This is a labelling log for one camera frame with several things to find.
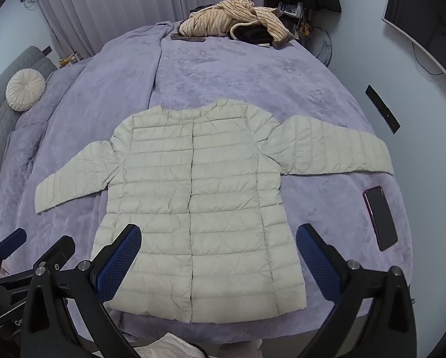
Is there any cream puffer jacket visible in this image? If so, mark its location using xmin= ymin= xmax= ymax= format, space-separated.
xmin=34 ymin=99 xmax=395 ymax=324

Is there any grey pleated curtain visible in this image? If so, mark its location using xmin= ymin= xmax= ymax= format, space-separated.
xmin=29 ymin=0 xmax=268 ymax=60

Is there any round standing fan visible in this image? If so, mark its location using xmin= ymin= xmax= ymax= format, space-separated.
xmin=307 ymin=26 xmax=333 ymax=66

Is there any dark brown garment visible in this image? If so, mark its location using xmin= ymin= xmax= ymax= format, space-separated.
xmin=228 ymin=22 xmax=276 ymax=47

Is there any white cloth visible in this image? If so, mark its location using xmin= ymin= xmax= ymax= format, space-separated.
xmin=137 ymin=332 xmax=209 ymax=358

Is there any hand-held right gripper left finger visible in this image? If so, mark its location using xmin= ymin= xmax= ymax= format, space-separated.
xmin=21 ymin=224 xmax=143 ymax=358

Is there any black smartphone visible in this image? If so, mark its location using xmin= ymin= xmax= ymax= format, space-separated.
xmin=362 ymin=186 xmax=399 ymax=252

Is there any black monitor cable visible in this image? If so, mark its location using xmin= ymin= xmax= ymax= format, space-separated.
xmin=412 ymin=41 xmax=444 ymax=78

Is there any beige striped garment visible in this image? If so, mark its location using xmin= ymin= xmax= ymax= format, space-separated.
xmin=179 ymin=0 xmax=294 ymax=51

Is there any round cream cushion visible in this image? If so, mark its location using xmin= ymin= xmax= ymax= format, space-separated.
xmin=6 ymin=69 xmax=46 ymax=112

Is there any brown cloth strip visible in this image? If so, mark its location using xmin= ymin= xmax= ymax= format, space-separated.
xmin=170 ymin=33 xmax=209 ymax=42

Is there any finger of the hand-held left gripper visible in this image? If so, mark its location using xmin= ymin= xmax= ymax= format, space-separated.
xmin=33 ymin=235 xmax=76 ymax=270
xmin=0 ymin=227 xmax=27 ymax=265

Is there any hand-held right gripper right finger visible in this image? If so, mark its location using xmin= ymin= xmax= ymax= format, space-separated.
xmin=295 ymin=224 xmax=417 ymax=358

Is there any wall-mounted monitor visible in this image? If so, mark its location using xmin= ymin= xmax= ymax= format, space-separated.
xmin=381 ymin=0 xmax=446 ymax=94

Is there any purple fleece blanket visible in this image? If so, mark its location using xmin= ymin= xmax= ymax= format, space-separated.
xmin=0 ymin=18 xmax=413 ymax=358

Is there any black wall strip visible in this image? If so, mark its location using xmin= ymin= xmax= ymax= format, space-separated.
xmin=365 ymin=85 xmax=400 ymax=135

